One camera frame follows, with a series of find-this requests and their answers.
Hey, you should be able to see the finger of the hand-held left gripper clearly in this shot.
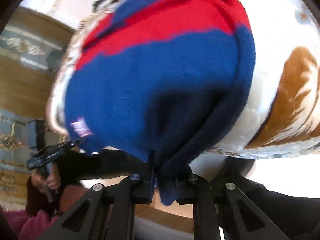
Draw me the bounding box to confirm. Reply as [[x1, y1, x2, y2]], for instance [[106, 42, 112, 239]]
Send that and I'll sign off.
[[61, 137, 87, 152]]

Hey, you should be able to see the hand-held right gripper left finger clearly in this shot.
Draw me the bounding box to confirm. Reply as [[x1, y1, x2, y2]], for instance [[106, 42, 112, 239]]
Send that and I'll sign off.
[[37, 151, 157, 240]]

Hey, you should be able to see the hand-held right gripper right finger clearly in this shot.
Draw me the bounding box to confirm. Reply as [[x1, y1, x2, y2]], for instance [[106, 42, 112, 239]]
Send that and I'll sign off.
[[176, 166, 288, 240]]

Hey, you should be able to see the red and blue sweater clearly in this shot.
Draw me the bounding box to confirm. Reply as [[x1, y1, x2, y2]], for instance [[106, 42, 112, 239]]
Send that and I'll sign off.
[[64, 0, 257, 207]]

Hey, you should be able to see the person's left hand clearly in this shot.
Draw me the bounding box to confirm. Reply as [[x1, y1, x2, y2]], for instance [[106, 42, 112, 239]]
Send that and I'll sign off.
[[32, 169, 62, 196]]

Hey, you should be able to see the wooden wardrobe with stained glass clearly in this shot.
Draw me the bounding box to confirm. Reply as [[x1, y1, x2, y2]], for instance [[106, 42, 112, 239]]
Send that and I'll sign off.
[[0, 6, 75, 213]]

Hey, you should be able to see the leaf-print plush blanket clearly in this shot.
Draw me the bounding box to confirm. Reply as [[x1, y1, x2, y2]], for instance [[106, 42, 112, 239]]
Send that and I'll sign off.
[[46, 0, 320, 160]]

